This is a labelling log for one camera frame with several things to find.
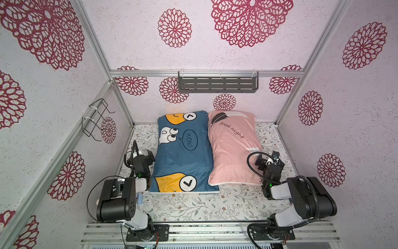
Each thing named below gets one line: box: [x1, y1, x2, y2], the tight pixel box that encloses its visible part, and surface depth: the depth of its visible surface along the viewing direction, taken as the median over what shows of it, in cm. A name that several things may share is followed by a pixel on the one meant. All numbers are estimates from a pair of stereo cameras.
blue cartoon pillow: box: [149, 111, 220, 193], surface depth 94 cm
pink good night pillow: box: [207, 110, 263, 186], surface depth 92 cm
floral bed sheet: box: [121, 123, 297, 223], surface depth 85 cm
